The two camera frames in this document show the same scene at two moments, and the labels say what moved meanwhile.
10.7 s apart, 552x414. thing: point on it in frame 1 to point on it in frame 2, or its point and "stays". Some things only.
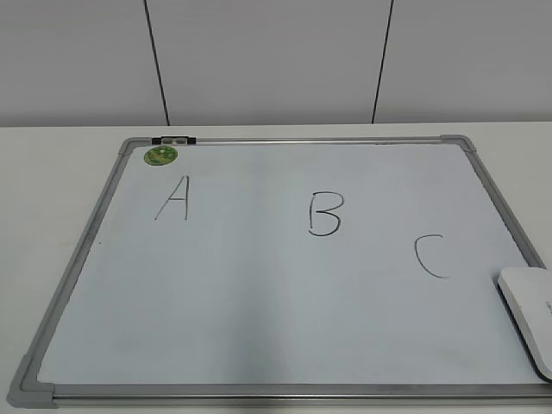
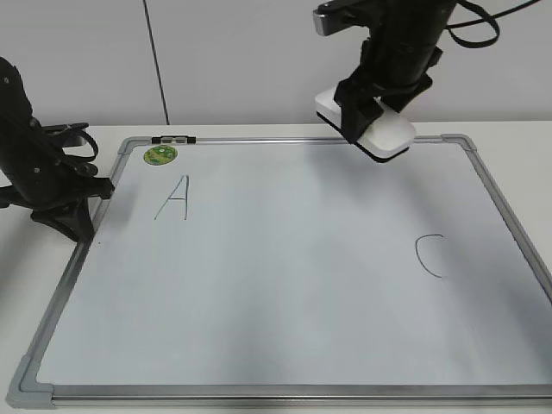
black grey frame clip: (174, 141) stays
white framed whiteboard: (329, 272) stays
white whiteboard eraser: (528, 292) to (387, 138)
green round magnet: (159, 155) stays
